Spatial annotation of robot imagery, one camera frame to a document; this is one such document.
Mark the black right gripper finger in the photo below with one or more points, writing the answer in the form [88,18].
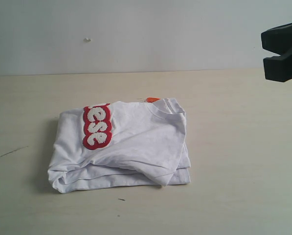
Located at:
[278,39]
[278,68]

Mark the orange carrot-shaped hang tag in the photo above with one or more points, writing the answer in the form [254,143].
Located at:
[149,99]

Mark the white t-shirt red Chinese patch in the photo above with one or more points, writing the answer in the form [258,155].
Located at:
[120,144]

